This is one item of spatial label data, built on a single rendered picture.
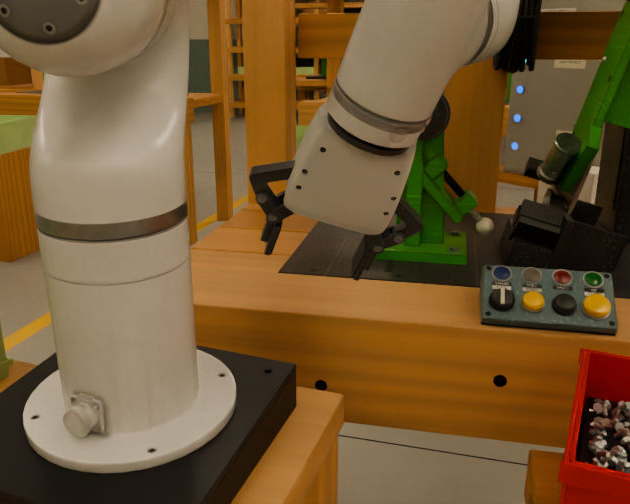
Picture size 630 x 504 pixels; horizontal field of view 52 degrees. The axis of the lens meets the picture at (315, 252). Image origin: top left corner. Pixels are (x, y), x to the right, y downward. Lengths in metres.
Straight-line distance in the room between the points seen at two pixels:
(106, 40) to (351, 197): 0.25
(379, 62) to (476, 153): 0.86
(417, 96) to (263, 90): 0.90
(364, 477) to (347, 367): 1.22
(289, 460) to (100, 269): 0.25
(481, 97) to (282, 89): 0.40
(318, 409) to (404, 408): 0.17
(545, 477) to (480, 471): 1.37
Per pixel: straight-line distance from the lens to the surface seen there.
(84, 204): 0.50
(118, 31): 0.44
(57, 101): 0.57
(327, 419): 0.69
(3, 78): 6.52
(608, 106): 0.98
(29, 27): 0.44
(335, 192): 0.57
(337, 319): 0.80
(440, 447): 2.18
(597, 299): 0.81
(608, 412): 0.72
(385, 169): 0.56
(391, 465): 2.08
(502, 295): 0.79
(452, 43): 0.50
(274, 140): 1.39
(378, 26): 0.49
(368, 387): 0.84
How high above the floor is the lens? 1.22
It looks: 18 degrees down
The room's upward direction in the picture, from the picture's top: straight up
